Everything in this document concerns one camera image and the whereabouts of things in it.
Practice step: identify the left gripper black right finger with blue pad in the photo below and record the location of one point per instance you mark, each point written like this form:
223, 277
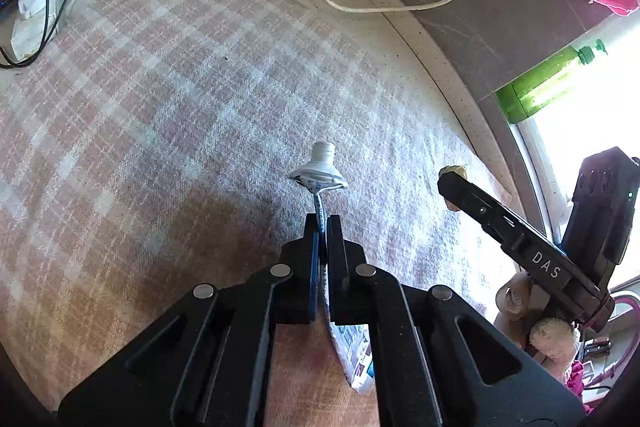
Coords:
436, 360

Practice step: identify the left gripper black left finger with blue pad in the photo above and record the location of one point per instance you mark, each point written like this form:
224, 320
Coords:
206, 360

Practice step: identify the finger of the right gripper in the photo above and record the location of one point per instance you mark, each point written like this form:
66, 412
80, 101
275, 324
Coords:
495, 216

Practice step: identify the squeezed toothpaste tube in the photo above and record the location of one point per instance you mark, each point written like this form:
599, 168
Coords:
351, 342

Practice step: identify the small beige nut shell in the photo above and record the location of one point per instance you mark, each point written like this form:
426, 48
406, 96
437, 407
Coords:
451, 181

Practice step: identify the hand in pink glove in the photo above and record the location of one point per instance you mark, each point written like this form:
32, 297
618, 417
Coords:
520, 302

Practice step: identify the green dish soap bottle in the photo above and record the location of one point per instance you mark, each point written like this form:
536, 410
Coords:
534, 90

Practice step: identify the pink plaid cloth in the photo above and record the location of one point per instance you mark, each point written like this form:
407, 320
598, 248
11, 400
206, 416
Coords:
150, 148

